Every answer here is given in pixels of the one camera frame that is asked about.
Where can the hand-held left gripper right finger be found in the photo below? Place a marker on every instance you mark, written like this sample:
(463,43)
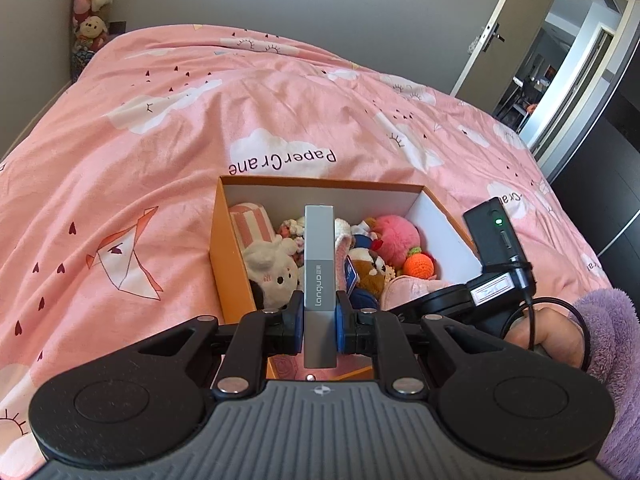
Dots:
(341,322)

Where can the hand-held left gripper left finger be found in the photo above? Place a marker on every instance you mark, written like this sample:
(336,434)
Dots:
(299,322)

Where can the grey box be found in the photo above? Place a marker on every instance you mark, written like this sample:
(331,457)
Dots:
(319,260)

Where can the orange crochet fruit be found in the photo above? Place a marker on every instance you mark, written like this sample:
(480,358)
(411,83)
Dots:
(420,263)

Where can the pink fabric pouch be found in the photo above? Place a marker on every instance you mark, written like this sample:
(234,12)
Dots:
(415,291)

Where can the orange cardboard box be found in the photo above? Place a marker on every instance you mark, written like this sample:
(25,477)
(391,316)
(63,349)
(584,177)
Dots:
(227,255)

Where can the purple fleece sleeved forearm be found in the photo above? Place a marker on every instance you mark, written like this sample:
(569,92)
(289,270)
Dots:
(615,360)

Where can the person's right hand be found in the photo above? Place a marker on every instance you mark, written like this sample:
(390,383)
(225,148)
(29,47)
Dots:
(550,332)

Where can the white bunny plush toy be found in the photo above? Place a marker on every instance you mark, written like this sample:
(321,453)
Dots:
(272,275)

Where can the brown plush toy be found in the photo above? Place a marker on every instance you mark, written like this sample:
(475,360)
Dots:
(370,267)

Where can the pink pompom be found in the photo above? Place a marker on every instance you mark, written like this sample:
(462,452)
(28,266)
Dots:
(397,235)

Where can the black cabinet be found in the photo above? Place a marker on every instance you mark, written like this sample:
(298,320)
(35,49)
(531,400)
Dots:
(615,170)

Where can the pink printed blanket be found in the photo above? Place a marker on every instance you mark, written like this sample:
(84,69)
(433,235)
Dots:
(125,185)

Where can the grey door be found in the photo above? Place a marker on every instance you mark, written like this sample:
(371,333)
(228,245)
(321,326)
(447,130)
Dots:
(500,5)

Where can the clear tube of plush toys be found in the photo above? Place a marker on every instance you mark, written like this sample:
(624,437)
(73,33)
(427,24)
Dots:
(92,10)

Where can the black wall socket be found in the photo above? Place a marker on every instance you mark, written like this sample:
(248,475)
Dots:
(117,27)

